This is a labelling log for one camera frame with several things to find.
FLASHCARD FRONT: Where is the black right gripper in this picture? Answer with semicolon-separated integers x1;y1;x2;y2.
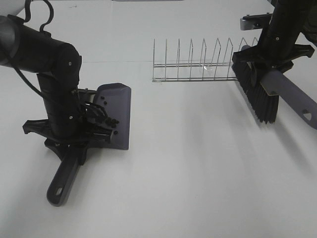
232;42;315;73

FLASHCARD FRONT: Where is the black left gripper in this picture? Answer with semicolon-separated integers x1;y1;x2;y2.
22;109;113;166

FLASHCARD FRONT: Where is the pile of coffee beans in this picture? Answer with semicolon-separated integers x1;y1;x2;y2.
100;96;119;129

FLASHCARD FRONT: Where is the purple plastic dustpan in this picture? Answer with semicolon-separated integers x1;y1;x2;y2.
47;83;131;206

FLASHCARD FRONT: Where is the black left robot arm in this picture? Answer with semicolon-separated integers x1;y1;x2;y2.
0;15;112;165

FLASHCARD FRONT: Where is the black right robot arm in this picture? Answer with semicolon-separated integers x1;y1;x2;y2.
232;0;317;77

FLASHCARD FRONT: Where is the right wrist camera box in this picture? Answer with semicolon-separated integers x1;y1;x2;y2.
240;13;272;31

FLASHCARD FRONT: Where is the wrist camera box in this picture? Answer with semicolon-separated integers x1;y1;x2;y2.
77;88;97;103
240;13;272;31

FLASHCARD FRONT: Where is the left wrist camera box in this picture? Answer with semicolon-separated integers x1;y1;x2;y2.
77;88;97;103

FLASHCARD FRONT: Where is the chrome wire dish rack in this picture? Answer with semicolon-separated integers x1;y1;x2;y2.
152;37;258;83

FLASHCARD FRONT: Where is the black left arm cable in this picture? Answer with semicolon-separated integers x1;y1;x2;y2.
0;0;109;127

